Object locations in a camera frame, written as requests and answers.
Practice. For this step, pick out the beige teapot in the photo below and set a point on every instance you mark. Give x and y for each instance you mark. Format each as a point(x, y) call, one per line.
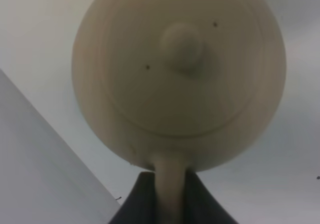
point(178, 85)

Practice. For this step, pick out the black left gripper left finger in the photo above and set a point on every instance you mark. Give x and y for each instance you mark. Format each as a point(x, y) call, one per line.
point(140, 205)

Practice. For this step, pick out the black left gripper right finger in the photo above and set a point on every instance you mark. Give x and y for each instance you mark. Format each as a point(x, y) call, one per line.
point(199, 206)

